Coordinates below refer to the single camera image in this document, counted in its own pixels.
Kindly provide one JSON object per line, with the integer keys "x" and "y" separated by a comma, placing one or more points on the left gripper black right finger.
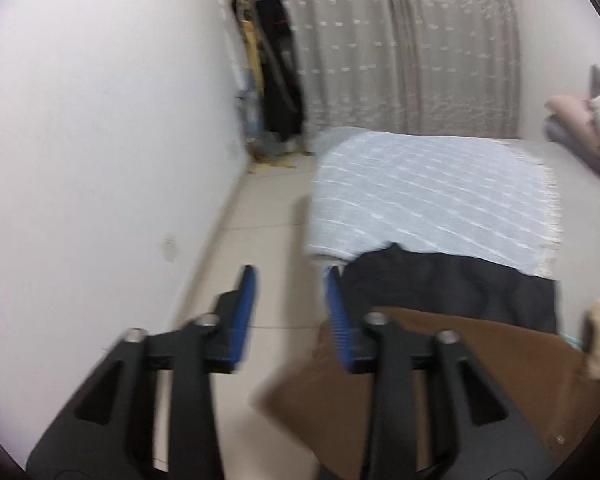
{"x": 436, "y": 412}

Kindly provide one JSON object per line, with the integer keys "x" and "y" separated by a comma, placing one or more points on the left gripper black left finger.
{"x": 106, "y": 429}

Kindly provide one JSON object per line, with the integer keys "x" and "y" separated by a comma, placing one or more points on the brown coat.
{"x": 324, "y": 407}

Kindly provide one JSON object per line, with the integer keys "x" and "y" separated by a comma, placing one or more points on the dark hanging clothes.
{"x": 282, "y": 100}

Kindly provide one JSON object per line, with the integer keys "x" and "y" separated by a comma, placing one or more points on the black garment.
{"x": 453, "y": 285}

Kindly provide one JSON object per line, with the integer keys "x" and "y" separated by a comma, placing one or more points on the light blue striped blanket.
{"x": 475, "y": 197}

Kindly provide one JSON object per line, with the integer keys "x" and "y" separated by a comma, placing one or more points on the wooden coat rack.
{"x": 264, "y": 149}

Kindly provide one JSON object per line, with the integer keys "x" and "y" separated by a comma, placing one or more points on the pink folded cloth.
{"x": 574, "y": 115}

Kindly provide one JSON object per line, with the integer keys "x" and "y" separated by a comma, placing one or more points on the grey patterned curtain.
{"x": 409, "y": 66}

